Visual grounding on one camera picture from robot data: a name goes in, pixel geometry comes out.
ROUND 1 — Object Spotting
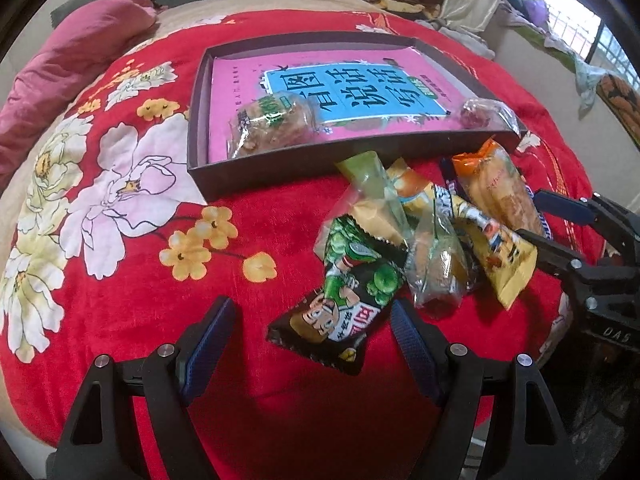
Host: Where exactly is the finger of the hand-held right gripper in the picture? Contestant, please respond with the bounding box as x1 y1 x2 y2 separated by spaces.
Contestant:
515 228 621 286
532 188 640 256

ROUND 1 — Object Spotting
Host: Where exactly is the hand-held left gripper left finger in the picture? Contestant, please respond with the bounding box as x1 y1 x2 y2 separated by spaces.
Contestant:
47 296 237 480

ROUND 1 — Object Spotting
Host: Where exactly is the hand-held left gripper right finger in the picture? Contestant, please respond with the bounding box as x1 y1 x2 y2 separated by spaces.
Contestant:
390 299 581 480

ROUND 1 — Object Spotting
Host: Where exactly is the long yellow snack packet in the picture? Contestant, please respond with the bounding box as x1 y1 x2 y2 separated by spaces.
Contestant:
386 157 540 311

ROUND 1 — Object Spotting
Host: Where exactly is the orange cracker packet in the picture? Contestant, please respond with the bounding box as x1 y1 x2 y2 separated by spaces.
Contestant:
450 137 548 241

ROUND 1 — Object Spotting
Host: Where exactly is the clear packet of brown bread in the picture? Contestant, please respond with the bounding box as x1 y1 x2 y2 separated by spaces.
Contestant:
402 200 483 318

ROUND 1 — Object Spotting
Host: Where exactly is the black and green pea packet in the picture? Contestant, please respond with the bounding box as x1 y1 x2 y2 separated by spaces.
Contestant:
267 215 407 377

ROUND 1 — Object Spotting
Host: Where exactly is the blue snack packet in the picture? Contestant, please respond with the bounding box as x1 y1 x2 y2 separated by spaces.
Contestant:
439 156 463 196

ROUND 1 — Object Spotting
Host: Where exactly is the clear packet with pink candy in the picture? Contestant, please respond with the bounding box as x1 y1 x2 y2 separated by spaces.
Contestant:
452 97 523 136

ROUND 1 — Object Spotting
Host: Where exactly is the green-tipped clear cake packet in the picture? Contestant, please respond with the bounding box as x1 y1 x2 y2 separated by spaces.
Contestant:
335 151 416 248

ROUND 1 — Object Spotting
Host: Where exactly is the dark cardboard box tray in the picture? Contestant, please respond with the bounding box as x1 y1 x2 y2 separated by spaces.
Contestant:
186 31 530 203

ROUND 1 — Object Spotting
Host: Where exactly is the clear packet of brown pastry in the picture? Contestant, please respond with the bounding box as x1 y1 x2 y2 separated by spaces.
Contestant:
225 91 326 161

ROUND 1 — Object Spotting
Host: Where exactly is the orange patterned cloth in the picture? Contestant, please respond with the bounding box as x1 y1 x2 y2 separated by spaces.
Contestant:
595 72 640 148

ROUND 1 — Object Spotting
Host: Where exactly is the red floral blanket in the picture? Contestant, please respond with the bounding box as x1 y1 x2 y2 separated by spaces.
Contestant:
0 7 608 480

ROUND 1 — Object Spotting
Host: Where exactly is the green and white cloth pile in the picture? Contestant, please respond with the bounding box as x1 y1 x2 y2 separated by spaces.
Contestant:
500 0 603 118

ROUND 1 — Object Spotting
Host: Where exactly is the barred window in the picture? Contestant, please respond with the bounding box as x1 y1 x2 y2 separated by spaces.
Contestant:
505 0 640 91

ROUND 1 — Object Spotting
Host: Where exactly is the light blue cloth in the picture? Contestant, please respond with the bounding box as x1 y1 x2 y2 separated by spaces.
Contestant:
415 17 497 59

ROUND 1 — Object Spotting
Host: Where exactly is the pink and blue book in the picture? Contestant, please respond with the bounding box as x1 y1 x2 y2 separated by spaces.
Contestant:
207 49 471 163

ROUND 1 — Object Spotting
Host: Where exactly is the pink quilt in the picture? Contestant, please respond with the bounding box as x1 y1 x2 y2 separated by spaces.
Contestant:
0 0 161 176

